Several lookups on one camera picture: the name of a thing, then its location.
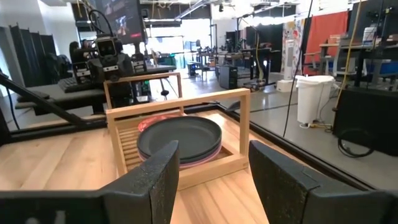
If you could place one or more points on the white tower fan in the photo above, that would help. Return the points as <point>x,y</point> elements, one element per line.
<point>288,62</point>

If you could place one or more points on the black cabinet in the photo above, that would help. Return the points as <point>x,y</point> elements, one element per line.
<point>367,118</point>

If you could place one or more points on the white trash bin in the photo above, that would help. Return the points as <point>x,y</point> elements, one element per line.
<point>314,99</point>

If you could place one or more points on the black table clamp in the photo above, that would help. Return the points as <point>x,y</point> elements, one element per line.
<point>233,106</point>

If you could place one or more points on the translucent magenta pink plate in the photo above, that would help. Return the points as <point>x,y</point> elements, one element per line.
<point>152,121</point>

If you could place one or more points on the person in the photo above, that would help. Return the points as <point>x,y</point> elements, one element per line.
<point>77,49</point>

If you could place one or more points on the purple plate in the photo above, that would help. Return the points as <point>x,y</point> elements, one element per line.
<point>205,160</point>

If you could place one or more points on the black desk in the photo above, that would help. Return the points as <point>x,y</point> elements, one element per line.
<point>62,93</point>

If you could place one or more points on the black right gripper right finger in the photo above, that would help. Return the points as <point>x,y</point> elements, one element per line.
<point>280,186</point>

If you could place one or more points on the large wall screen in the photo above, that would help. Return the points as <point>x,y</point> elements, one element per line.
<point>124,18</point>

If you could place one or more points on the black keyboard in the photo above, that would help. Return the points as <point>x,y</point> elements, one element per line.
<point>70,84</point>

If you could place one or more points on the orange partition panel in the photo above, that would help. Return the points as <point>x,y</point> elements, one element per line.
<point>326,34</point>

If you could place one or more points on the black computer tower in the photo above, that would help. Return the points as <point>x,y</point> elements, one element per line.
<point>228,77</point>

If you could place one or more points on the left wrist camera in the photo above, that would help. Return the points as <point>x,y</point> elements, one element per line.
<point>106,46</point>

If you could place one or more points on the dark teal plate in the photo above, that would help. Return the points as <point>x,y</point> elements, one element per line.
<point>183,137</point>

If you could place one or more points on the black aluminium table frame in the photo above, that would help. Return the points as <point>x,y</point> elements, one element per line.
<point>46,105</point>

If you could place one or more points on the wooden shelf rack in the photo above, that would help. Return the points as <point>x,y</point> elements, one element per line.
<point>177,104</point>

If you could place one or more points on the peach pink plate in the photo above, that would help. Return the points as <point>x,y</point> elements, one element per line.
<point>199,165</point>

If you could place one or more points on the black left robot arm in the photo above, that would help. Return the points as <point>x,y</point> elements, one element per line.
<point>80,71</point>

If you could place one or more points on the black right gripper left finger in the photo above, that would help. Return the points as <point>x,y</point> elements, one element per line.
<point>149,193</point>

